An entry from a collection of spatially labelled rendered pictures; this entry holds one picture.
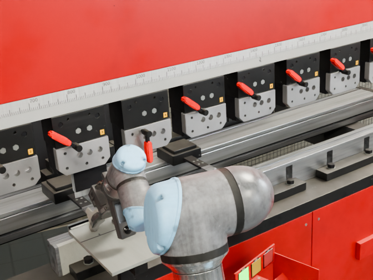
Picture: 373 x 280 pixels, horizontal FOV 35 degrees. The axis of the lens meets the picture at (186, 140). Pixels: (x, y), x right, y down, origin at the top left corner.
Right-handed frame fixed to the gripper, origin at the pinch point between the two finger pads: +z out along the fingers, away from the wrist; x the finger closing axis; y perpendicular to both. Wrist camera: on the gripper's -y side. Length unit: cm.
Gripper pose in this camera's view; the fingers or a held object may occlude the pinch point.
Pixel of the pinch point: (104, 226)
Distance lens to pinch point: 166.9
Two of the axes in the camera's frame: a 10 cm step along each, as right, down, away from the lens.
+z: -3.2, 5.3, 7.9
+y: -4.7, -8.1, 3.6
